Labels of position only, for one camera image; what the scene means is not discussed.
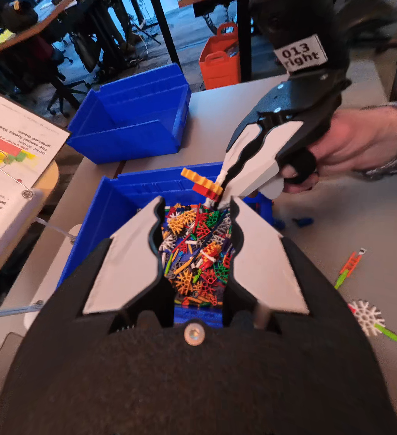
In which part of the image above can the person's right hand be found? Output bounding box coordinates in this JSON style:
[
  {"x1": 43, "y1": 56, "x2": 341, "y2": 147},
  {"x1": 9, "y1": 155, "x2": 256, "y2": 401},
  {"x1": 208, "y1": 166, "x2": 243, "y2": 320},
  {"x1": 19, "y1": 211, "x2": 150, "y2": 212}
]
[{"x1": 282, "y1": 106, "x2": 397, "y2": 194}]

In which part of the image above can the instruction sheet on stand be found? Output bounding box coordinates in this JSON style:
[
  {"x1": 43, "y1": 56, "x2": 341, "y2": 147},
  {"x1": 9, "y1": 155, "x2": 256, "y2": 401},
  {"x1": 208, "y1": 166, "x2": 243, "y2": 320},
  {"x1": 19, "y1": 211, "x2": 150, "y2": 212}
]
[{"x1": 0, "y1": 160, "x2": 60, "y2": 296}]

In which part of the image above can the pile of colourful toy pieces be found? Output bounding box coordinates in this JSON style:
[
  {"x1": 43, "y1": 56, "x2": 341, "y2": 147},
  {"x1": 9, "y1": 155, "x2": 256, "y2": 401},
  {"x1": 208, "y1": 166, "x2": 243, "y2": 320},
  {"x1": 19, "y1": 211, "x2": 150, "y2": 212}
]
[{"x1": 159, "y1": 202, "x2": 234, "y2": 306}]

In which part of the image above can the orange plastic crate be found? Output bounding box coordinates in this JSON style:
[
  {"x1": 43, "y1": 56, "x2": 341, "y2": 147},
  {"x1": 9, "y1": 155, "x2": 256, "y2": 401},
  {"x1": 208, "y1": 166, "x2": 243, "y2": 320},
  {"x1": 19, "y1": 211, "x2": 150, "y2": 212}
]
[{"x1": 198, "y1": 22, "x2": 241, "y2": 90}]

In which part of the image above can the blue plastic bin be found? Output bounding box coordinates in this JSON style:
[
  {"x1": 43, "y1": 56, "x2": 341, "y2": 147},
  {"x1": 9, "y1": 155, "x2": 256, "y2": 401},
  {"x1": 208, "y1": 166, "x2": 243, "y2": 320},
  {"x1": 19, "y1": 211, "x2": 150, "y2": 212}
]
[
  {"x1": 66, "y1": 63, "x2": 192, "y2": 164},
  {"x1": 57, "y1": 162, "x2": 275, "y2": 328}
]

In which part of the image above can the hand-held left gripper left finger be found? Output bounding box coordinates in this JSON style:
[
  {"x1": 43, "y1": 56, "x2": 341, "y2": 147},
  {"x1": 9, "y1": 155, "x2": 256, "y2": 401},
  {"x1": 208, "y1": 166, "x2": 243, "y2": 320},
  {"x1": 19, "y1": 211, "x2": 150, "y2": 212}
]
[{"x1": 82, "y1": 196, "x2": 176, "y2": 327}]

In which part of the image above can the small red yellow connector pair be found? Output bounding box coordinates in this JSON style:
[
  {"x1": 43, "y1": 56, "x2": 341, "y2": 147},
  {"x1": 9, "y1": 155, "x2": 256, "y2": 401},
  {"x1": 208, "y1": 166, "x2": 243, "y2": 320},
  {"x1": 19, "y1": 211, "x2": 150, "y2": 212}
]
[{"x1": 181, "y1": 167, "x2": 229, "y2": 209}]

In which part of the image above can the star toy rod model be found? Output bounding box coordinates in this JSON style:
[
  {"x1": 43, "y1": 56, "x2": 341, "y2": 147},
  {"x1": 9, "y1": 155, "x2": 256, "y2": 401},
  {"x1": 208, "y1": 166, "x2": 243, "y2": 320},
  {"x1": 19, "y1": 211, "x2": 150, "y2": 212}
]
[{"x1": 334, "y1": 248, "x2": 397, "y2": 352}]

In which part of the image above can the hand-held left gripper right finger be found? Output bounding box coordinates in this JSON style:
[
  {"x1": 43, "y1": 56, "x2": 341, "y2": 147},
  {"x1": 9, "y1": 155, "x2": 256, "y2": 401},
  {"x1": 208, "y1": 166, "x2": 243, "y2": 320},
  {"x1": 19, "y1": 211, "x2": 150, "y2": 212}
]
[{"x1": 223, "y1": 196, "x2": 310, "y2": 329}]

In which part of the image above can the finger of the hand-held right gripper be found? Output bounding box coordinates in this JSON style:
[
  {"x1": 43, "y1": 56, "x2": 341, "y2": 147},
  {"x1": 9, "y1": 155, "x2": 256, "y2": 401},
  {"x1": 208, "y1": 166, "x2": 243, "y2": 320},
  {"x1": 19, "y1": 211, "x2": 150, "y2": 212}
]
[
  {"x1": 220, "y1": 123, "x2": 263, "y2": 187},
  {"x1": 218, "y1": 121, "x2": 304, "y2": 209}
]

